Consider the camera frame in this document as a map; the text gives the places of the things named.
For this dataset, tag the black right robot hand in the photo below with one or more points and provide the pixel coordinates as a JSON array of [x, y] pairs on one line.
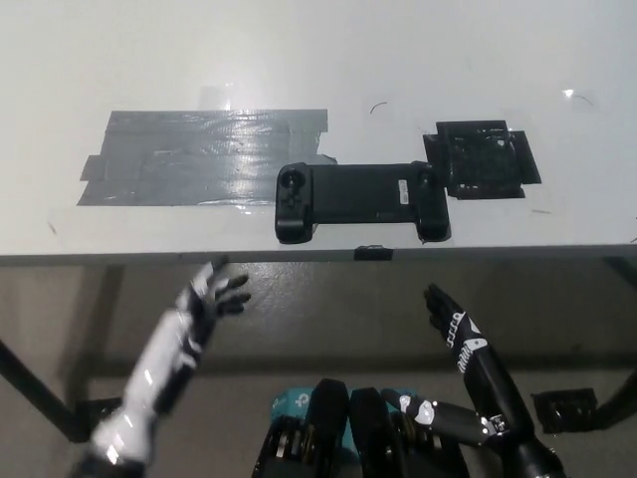
[[490, 383]]

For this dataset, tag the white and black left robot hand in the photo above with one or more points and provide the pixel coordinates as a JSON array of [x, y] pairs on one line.
[[171, 348]]

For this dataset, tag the black game controller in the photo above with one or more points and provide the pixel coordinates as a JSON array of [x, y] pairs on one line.
[[358, 194]]

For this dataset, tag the black robot torso teal tops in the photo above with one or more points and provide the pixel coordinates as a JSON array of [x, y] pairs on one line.
[[348, 438]]

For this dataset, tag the black table leg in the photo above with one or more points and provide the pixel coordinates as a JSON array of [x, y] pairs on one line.
[[45, 393], [617, 398]]

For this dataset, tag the square black tape patch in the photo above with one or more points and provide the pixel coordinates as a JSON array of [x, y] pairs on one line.
[[480, 159]]

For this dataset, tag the large grey duct tape patch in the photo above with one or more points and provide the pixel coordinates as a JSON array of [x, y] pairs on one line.
[[199, 159]]

